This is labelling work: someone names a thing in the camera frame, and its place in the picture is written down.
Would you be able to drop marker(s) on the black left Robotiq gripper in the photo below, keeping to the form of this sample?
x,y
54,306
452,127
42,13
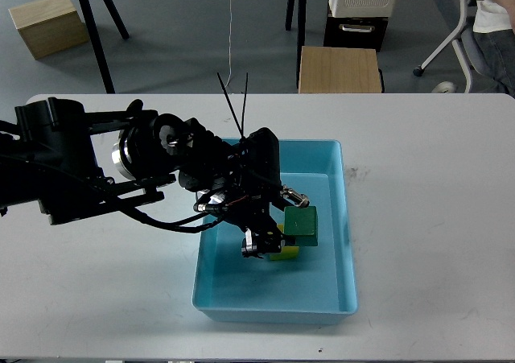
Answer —
x,y
238,183

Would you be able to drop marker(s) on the green wooden block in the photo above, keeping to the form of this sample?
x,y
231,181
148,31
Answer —
x,y
301,226

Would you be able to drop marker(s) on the yellow wooden block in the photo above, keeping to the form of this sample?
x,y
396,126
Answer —
x,y
288,251

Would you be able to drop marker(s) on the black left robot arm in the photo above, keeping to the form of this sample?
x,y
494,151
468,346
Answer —
x,y
153,167

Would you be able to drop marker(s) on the light blue plastic box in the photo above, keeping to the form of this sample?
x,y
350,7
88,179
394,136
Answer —
x,y
316,287

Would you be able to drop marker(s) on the brown wooden box center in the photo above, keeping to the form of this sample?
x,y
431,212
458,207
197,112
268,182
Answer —
x,y
339,70

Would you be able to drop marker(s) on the light wooden box left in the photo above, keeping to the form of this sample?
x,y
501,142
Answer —
x,y
49,26

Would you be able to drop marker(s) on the black drawer cabinet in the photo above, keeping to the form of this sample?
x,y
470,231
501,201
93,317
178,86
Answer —
x,y
355,32

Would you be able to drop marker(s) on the black table leg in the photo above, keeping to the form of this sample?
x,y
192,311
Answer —
x,y
298,6

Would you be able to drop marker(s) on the black tripod stand legs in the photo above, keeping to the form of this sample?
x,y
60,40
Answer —
x,y
95,39

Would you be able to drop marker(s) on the white office chair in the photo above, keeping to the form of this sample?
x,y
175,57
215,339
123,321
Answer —
x,y
467,51

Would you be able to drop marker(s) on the bystander in white shirt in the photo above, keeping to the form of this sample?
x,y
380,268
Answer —
x,y
494,33

